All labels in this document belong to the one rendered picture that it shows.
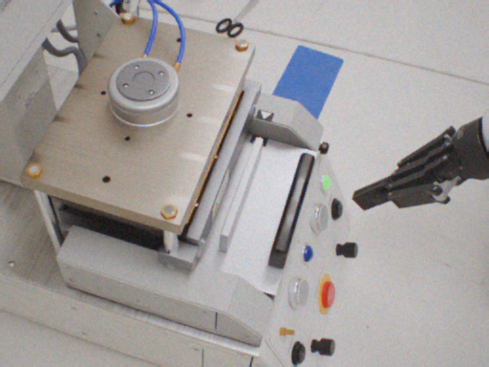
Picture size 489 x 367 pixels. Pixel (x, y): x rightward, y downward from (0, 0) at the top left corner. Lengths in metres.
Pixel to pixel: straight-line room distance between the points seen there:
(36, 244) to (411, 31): 0.93
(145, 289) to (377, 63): 0.78
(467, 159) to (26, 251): 0.56
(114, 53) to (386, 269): 0.55
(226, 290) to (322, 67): 0.68
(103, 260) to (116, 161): 0.13
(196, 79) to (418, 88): 0.66
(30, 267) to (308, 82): 0.68
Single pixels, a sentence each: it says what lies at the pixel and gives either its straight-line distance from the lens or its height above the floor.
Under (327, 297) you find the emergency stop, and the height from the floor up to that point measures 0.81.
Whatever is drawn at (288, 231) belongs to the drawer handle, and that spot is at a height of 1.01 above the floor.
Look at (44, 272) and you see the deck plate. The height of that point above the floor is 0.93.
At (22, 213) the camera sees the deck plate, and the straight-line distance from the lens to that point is 0.88.
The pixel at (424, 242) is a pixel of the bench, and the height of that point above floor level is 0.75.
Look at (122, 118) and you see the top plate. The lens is 0.70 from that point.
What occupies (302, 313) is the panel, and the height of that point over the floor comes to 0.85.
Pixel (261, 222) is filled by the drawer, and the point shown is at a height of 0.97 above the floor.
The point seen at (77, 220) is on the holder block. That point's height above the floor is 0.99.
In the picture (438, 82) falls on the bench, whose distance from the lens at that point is 1.35.
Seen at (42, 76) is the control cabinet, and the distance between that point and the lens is 0.83.
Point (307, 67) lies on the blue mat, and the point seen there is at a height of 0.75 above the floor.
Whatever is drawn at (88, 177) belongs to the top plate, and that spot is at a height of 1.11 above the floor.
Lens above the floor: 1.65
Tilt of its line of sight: 55 degrees down
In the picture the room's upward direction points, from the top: 6 degrees clockwise
